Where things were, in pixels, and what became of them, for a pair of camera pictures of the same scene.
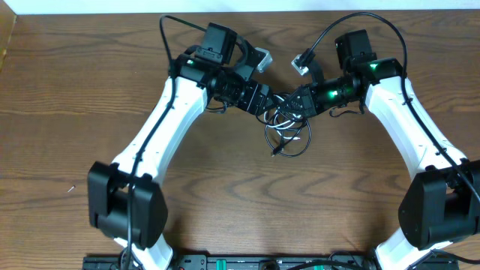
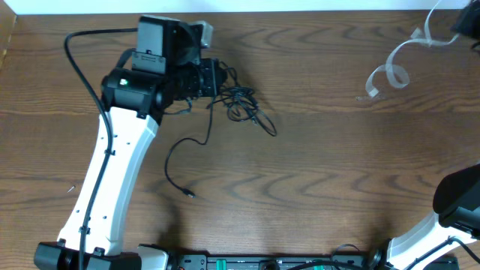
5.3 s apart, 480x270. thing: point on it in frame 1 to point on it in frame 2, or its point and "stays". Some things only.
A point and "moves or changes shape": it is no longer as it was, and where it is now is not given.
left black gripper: x=254 y=91 to x=210 y=70
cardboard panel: x=7 y=20 stays
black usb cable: x=287 y=139 moves or changes shape
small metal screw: x=71 y=188 stays
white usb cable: x=280 y=125 to x=397 y=76
